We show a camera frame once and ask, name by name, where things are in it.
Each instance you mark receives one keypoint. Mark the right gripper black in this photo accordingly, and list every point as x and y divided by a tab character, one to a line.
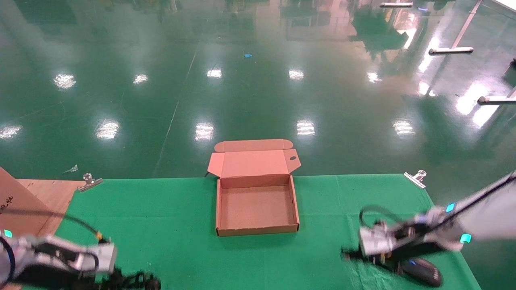
415	243

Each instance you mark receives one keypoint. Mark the white floor stand with pole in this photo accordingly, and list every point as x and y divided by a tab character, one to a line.
451	50

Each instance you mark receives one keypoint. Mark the black caster foot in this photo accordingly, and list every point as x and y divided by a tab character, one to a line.
513	62

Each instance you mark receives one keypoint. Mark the crumpled clear plastic scrap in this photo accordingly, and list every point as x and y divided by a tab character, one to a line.
71	169

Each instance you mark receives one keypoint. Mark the green table cloth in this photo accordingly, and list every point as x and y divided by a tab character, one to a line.
242	262

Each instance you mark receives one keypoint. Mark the open brown cardboard box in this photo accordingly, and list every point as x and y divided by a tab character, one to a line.
254	207

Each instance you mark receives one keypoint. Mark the brown cardboard sheet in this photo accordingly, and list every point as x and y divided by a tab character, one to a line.
20	205

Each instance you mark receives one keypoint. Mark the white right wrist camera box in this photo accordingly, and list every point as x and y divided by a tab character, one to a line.
377	240

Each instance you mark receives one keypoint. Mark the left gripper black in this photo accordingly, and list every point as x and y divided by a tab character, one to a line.
52	274

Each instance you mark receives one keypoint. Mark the white floor stand base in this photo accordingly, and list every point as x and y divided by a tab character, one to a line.
395	4
496	99

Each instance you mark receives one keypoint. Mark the silver metal spring clip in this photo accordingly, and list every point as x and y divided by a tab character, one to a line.
89	183
416	178

